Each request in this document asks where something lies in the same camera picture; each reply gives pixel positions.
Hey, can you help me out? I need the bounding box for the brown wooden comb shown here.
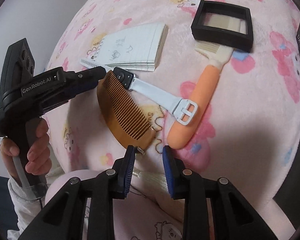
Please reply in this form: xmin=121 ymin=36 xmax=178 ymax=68
xmin=97 ymin=71 xmax=156 ymax=153

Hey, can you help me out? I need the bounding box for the white spiral notepad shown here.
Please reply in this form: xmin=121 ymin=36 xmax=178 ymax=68
xmin=91 ymin=22 xmax=168 ymax=72

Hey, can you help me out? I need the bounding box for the white sleeve forearm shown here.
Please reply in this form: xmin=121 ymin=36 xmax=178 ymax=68
xmin=7 ymin=175 xmax=42 ymax=239

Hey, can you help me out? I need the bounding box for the person's left hand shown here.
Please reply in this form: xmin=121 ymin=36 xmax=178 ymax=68
xmin=0 ymin=118 xmax=52 ymax=181

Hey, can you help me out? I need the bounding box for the pink cartoon print blanket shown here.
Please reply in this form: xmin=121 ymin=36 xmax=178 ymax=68
xmin=49 ymin=0 xmax=300 ymax=239

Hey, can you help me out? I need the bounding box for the black square display frame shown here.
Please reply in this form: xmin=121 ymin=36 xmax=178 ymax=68
xmin=191 ymin=0 xmax=254 ymax=53

